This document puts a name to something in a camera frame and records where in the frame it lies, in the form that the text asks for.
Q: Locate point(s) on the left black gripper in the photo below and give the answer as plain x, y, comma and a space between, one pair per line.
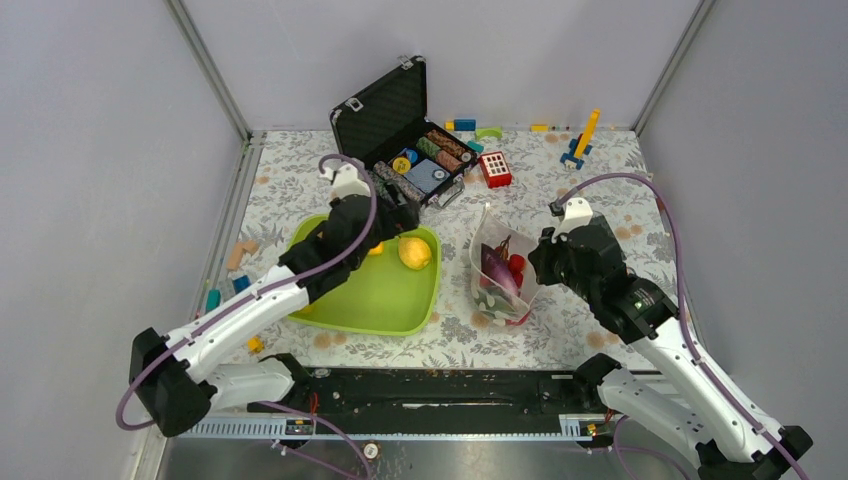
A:
403, 219

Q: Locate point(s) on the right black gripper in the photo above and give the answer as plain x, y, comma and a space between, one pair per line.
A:
540, 257

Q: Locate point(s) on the clear zip top bag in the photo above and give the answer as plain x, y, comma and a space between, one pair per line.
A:
491, 231

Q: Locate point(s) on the purple eggplant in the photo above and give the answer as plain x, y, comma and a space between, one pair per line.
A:
493, 267

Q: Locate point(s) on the red apple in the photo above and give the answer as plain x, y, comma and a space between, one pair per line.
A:
519, 322

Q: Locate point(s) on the green avocado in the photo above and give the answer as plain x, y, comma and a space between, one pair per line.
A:
495, 305

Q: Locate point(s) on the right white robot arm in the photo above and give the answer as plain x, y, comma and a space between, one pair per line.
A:
719, 430

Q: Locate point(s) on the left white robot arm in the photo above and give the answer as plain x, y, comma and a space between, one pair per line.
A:
181, 376

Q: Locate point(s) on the orange mango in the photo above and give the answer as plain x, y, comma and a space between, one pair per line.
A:
377, 250

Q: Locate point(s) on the yellow lemon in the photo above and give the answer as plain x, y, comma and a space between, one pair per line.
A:
414, 253

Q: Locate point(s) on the green plastic tray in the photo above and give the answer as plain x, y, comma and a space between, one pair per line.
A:
384, 296

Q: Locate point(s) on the black poker chip case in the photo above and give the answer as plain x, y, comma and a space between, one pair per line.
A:
386, 126

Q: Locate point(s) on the tan wooden block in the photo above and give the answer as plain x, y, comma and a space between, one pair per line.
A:
240, 250

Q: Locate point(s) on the blue yellow block tower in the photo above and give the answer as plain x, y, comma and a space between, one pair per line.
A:
579, 147

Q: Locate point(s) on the red building block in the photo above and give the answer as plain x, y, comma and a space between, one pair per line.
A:
495, 169

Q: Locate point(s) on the blue block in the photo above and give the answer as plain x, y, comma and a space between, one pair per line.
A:
464, 124

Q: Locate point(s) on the green arch block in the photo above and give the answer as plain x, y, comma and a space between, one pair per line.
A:
488, 132

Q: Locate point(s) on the blue grey floor blocks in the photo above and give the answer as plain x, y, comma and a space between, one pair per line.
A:
224, 290

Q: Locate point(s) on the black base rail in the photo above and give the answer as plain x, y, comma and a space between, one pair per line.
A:
443, 402

